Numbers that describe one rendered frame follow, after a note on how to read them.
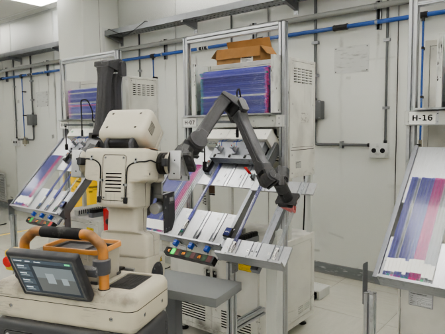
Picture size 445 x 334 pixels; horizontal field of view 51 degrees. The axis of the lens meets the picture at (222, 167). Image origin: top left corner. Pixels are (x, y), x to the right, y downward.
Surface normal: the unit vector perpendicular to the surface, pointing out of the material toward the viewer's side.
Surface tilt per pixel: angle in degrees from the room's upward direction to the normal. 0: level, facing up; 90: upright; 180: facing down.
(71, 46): 90
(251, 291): 90
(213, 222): 45
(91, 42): 90
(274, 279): 90
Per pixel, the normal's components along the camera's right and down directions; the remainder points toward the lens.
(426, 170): -0.44, -0.66
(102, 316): -0.32, 0.08
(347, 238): -0.62, 0.07
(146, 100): 0.78, 0.04
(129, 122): -0.25, -0.61
